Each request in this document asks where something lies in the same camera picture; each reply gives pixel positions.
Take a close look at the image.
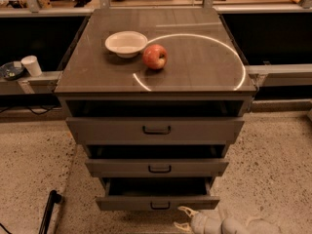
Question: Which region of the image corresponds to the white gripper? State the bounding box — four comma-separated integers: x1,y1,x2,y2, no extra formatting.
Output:
174,206,222,234

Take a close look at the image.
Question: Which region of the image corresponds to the grey bottom drawer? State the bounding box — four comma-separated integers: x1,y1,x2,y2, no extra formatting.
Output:
96,177,219,211

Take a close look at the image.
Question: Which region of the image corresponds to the grey drawer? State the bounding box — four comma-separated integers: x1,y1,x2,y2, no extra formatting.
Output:
96,177,219,211
86,159,228,177
66,117,244,145

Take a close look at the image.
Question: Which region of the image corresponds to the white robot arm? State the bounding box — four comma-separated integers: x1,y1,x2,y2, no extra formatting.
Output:
174,206,250,234

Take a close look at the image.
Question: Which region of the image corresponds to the grey middle drawer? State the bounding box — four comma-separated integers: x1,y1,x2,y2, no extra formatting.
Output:
86,159,228,177

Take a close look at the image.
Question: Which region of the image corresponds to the grey drawer cabinet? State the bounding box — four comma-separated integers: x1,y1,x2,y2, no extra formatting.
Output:
54,7,258,187

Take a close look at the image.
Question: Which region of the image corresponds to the grey top drawer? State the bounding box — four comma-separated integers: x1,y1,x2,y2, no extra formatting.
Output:
66,117,244,145

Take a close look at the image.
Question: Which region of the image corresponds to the black bar on floor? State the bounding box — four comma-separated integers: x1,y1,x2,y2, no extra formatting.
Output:
38,190,62,234

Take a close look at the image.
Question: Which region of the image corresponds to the red apple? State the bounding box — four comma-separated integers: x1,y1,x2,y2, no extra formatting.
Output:
142,44,168,70

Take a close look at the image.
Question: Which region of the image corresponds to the white bowl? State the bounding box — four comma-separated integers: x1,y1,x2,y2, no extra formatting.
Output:
104,31,148,59

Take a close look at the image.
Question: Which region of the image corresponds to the white paper cup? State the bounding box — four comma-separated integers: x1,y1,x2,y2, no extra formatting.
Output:
21,56,42,77

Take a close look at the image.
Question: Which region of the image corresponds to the dark patterned plate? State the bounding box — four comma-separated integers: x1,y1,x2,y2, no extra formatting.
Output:
0,61,25,81

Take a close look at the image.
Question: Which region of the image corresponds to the black cable on floor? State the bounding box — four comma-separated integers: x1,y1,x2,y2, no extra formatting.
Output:
0,104,61,116

